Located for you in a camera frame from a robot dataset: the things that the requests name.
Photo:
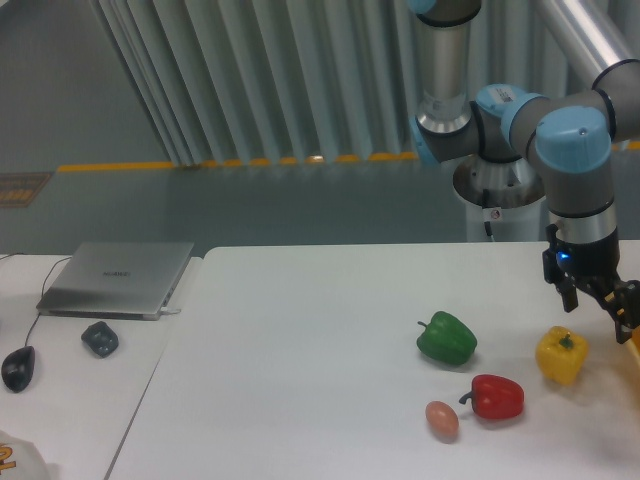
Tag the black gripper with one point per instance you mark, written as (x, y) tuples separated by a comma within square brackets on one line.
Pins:
[(595, 262)]

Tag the red bell pepper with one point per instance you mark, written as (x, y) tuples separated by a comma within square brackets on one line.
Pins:
[(495, 397)]

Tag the black computer mouse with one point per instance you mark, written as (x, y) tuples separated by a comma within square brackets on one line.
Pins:
[(17, 369)]

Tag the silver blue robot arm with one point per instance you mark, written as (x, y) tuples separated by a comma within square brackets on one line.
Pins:
[(566, 141)]

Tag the yellow basket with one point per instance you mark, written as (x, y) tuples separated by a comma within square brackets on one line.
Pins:
[(632, 346)]

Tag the yellow bell pepper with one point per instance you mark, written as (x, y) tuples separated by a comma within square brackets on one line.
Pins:
[(560, 355)]

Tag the green bell pepper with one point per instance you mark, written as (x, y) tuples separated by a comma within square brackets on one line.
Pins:
[(446, 339)]

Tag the brown egg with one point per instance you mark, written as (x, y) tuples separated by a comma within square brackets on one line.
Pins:
[(443, 421)]

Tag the white pleated curtain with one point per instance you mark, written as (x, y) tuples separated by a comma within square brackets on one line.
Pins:
[(250, 82)]

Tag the silver closed laptop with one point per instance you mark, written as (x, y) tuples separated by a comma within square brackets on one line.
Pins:
[(117, 280)]

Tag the small black plastic gadget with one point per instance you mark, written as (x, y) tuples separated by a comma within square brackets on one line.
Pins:
[(100, 339)]

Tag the white printed cloth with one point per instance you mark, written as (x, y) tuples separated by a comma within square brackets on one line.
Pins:
[(21, 460)]

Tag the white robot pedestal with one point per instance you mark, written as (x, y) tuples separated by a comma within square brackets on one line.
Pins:
[(502, 201)]

